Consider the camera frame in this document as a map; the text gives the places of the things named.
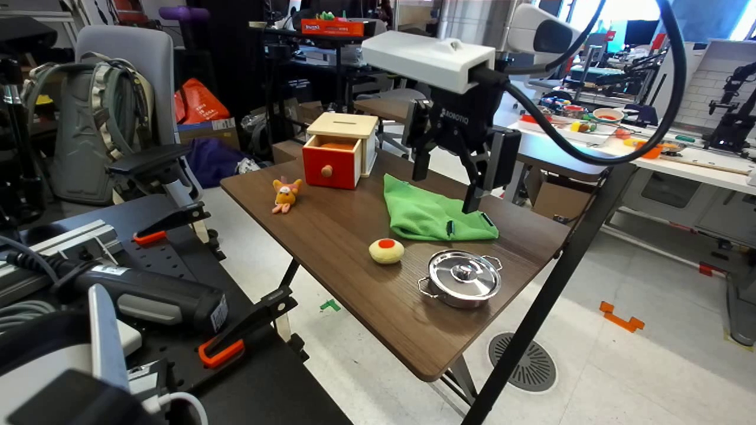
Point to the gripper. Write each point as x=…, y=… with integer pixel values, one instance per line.
x=466, y=121

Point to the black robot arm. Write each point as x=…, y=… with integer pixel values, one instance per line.
x=732, y=118

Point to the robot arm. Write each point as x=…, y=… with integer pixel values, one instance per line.
x=543, y=29

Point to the silver pot lid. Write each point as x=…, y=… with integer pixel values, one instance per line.
x=463, y=274

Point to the silver pot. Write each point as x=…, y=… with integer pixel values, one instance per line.
x=458, y=298

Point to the green cloth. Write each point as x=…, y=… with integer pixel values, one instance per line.
x=422, y=212

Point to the cardboard box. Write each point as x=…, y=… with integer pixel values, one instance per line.
x=209, y=133
x=288, y=151
x=558, y=198

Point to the wooden toy box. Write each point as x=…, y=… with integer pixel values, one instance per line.
x=342, y=127

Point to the yellow round toy red dot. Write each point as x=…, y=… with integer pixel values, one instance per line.
x=386, y=251

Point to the red drawer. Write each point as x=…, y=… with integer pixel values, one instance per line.
x=331, y=162

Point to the wooden drawer knob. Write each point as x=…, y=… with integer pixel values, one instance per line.
x=326, y=171

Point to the red white bowl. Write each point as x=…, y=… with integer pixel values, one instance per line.
x=608, y=114

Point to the black shelf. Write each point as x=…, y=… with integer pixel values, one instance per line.
x=331, y=65

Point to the black stand pole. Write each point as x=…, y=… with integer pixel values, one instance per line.
x=543, y=295

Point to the orange box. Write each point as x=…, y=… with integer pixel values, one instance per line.
x=331, y=27

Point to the yellow pink plush toy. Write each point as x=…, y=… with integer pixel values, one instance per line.
x=286, y=195

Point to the white table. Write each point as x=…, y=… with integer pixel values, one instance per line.
x=679, y=168

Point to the round floor vent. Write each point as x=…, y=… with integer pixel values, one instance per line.
x=525, y=363

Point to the purple bag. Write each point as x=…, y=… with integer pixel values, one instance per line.
x=215, y=159

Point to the orange bag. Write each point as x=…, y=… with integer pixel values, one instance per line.
x=201, y=103

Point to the black clamp orange grip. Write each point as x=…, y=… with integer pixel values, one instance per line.
x=254, y=321
x=168, y=223

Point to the grey office chair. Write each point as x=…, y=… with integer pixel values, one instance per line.
x=150, y=65

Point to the black handheld device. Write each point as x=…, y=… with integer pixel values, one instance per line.
x=147, y=298

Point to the grey green backpack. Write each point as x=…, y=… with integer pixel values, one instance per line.
x=82, y=136

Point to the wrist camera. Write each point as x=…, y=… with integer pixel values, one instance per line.
x=425, y=59

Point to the aluminium rail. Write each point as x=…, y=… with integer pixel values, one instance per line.
x=53, y=245

